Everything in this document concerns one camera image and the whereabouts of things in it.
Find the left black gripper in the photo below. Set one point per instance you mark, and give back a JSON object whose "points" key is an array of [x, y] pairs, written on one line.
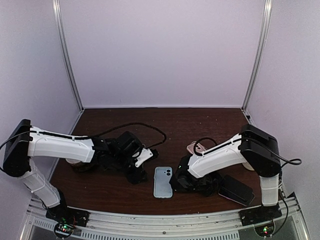
{"points": [[136, 178]]}

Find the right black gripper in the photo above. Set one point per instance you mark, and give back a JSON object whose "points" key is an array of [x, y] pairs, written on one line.
{"points": [[219, 178]]}

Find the light blue phone case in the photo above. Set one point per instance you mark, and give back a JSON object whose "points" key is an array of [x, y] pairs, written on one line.
{"points": [[161, 182]]}

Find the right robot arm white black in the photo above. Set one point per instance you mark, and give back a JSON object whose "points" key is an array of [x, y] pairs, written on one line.
{"points": [[198, 172]]}

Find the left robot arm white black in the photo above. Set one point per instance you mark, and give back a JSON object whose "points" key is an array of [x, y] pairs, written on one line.
{"points": [[125, 153]]}

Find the pink phone case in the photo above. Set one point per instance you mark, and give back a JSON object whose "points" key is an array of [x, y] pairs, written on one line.
{"points": [[193, 147]]}

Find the dark smartphone lower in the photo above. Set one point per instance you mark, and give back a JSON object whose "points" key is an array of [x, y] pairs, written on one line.
{"points": [[234, 190]]}

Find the red floral saucer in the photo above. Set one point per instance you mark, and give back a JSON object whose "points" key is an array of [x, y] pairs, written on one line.
{"points": [[81, 166]]}

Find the cream ribbed mug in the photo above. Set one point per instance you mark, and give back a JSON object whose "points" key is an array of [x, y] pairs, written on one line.
{"points": [[248, 166]]}

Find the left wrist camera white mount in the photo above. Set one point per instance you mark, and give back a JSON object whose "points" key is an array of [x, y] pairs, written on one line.
{"points": [[144, 155]]}

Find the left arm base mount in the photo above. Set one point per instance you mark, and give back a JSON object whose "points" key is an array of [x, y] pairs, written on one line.
{"points": [[67, 218]]}

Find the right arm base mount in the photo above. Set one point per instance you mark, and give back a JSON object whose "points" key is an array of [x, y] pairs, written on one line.
{"points": [[262, 218]]}

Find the front aluminium rail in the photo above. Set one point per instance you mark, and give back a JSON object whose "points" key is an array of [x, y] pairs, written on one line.
{"points": [[224, 225]]}

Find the left aluminium frame post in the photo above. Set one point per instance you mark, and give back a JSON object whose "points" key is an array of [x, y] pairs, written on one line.
{"points": [[65, 53]]}

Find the aluminium frame post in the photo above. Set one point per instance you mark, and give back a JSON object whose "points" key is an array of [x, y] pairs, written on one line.
{"points": [[65, 53], [263, 35]]}

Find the right aluminium frame post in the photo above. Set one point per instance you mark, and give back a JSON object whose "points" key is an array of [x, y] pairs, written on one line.
{"points": [[263, 35]]}

